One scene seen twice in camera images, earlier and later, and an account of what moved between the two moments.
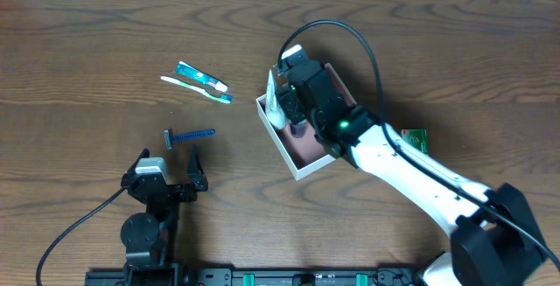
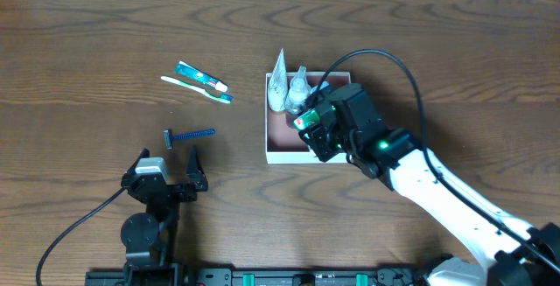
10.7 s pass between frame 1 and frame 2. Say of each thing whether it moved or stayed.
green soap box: moved
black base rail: stayed
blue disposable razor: stayed
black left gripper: stayed
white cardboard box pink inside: moved
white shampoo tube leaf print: moved
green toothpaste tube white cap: stayed
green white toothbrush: stayed
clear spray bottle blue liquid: moved
